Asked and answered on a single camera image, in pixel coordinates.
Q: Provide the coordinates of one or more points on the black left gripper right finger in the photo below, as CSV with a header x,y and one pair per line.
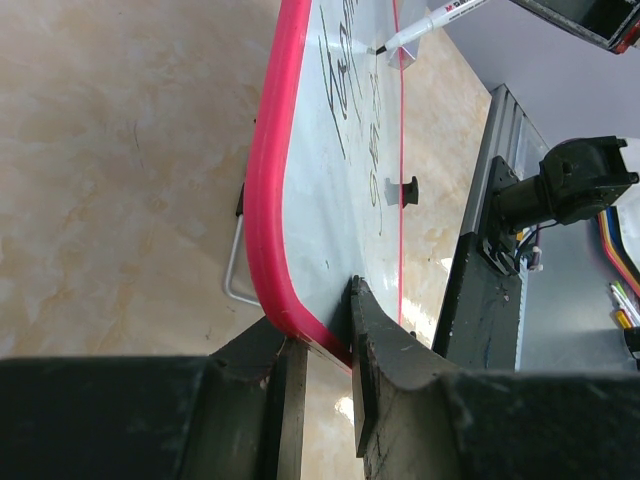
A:
x,y
401,417

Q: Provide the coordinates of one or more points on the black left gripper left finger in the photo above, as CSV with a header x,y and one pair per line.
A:
x,y
249,414

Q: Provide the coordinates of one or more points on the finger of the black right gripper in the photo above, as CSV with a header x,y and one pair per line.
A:
x,y
612,25

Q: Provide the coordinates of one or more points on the white black marker pen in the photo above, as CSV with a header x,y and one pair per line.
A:
x,y
436,19

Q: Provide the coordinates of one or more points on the pink framed whiteboard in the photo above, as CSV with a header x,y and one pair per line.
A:
x,y
329,132

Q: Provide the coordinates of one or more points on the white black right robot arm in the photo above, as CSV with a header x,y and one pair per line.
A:
x,y
577,178

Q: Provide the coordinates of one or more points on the black whiteboard clip left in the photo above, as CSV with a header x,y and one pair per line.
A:
x,y
239,211

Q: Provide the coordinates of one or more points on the black whiteboard clip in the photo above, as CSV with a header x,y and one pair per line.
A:
x,y
402,194
239,211

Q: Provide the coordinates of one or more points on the black whiteboard clip right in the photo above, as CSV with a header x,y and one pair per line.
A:
x,y
402,194

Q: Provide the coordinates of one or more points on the colourful striped mat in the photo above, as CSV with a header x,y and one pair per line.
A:
x,y
614,248

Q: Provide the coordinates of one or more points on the coloured pens bundle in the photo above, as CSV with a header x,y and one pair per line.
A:
x,y
625,304

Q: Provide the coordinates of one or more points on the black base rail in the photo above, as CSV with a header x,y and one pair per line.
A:
x,y
479,321

